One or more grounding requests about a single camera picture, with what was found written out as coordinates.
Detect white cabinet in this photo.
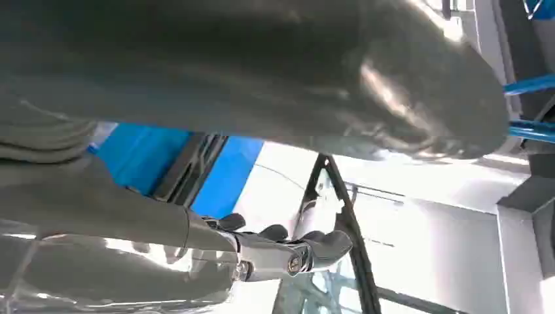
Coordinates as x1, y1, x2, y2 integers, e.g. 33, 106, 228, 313
496, 174, 555, 314

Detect blue panel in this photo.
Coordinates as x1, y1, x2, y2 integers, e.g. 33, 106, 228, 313
86, 122, 264, 220

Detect blue metal rack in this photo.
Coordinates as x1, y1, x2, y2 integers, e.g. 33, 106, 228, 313
503, 73, 555, 145

